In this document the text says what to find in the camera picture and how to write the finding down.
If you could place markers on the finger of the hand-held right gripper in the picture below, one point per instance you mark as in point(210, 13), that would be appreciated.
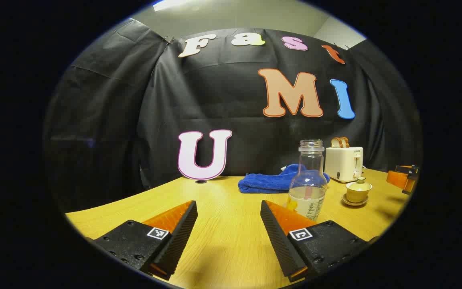
point(398, 180)

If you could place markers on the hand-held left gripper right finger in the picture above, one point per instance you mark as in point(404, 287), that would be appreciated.
point(279, 241)

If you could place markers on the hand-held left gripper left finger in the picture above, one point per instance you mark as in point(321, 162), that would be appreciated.
point(179, 237)

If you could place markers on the clear water bottle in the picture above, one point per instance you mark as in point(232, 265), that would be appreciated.
point(311, 168)

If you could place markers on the yellow saucer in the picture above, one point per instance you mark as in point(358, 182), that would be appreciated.
point(351, 203)

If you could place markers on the cream toaster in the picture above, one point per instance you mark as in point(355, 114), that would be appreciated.
point(341, 164)

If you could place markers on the blue towel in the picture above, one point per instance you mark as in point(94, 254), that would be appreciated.
point(263, 182)

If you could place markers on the bread slice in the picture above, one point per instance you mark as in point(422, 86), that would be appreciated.
point(336, 143)
point(345, 141)

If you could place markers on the black backdrop cloth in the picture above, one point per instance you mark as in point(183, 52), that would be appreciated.
point(239, 144)

